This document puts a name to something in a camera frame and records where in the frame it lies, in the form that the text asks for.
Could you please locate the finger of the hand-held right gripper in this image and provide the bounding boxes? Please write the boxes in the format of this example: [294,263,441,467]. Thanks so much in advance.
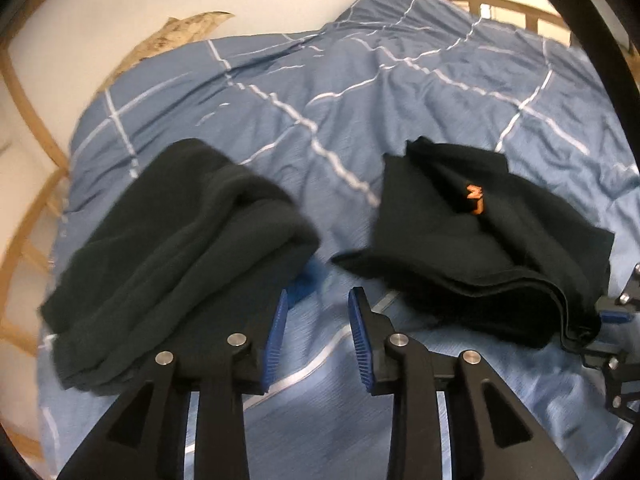
[582,340,640,422]
[597,265,640,323]

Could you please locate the wooden bunk bed frame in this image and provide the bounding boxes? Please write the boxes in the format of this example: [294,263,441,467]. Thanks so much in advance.
[0,0,576,461]

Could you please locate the blue folded garment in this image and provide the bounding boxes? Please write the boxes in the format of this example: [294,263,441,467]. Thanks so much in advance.
[287,255,329,307]

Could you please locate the black shorts with orange print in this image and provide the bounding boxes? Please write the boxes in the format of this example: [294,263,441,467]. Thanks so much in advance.
[332,135,616,354]

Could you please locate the blue checked duvet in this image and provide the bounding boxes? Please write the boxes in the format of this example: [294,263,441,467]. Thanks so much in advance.
[37,0,640,480]

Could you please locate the beige camouflage pillow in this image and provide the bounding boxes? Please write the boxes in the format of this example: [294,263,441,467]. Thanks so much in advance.
[107,10,236,86]

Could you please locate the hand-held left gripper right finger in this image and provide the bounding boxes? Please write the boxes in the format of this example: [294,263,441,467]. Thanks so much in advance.
[347,286,581,480]

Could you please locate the dark pants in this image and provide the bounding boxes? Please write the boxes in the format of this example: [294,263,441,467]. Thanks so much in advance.
[39,137,321,396]

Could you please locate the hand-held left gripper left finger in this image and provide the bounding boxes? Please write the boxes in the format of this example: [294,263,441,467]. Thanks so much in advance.
[57,287,291,480]

